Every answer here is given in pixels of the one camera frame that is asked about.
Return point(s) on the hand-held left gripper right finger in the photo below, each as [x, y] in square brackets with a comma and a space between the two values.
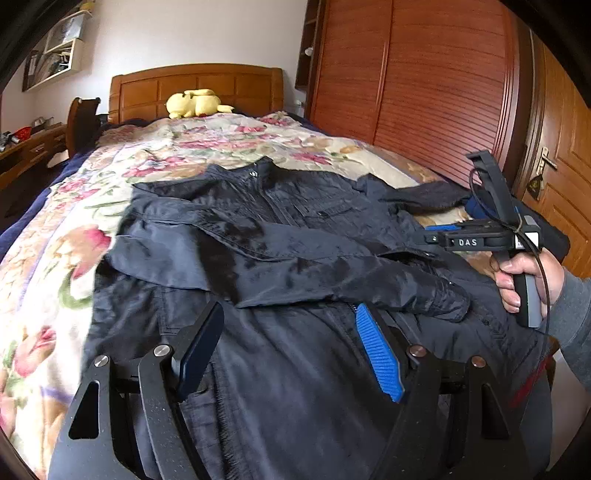
[378, 355]

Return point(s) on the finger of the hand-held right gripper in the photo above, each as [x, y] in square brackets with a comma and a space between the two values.
[434, 238]
[443, 226]

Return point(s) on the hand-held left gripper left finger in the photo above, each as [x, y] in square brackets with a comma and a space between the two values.
[203, 339]

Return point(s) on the dark navy jacket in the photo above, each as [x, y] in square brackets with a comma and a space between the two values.
[286, 258]

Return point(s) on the person's right forearm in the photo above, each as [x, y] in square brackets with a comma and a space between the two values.
[572, 314]

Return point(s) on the person's right hand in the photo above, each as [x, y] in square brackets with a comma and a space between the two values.
[508, 286]

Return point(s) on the dark hanging ornament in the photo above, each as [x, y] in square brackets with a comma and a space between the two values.
[535, 187]

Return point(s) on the wooden wardrobe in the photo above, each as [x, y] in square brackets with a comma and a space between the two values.
[438, 92]

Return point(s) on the wooden door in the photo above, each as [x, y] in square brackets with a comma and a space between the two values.
[568, 138]

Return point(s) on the floral blanket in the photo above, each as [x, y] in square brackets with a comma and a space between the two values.
[55, 258]

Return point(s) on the navy bed sheet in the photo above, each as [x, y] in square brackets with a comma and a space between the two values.
[27, 221]

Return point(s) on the yellow plush toy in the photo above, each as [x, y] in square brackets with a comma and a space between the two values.
[189, 104]

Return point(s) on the wooden corner shelf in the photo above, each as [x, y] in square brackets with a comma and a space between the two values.
[310, 27]

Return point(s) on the wooden chair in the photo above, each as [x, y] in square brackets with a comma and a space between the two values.
[76, 124]

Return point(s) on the wooden headboard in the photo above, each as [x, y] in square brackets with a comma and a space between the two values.
[138, 92]

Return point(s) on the wooden desk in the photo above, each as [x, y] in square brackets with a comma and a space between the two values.
[27, 152]

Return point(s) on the white wall shelf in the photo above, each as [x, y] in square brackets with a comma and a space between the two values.
[60, 50]

